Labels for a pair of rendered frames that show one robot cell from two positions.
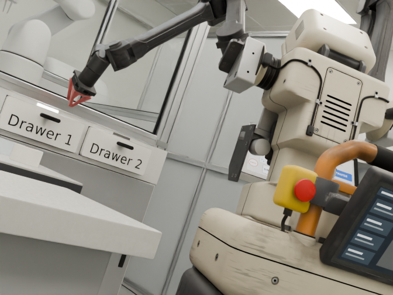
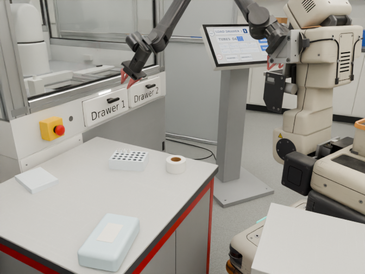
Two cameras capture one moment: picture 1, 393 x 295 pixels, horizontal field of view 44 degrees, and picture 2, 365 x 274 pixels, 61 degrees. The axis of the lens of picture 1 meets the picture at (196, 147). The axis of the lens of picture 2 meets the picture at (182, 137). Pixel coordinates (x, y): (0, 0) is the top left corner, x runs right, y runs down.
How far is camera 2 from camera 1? 93 cm
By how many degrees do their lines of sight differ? 36
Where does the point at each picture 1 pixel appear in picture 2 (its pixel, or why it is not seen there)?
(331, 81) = (341, 42)
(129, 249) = not seen: outside the picture
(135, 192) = (158, 106)
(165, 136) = (162, 62)
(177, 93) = not seen: hidden behind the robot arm
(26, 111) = (98, 104)
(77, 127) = (124, 92)
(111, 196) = (150, 118)
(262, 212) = (309, 130)
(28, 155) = (183, 166)
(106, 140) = (139, 89)
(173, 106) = not seen: hidden behind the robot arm
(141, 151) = (156, 81)
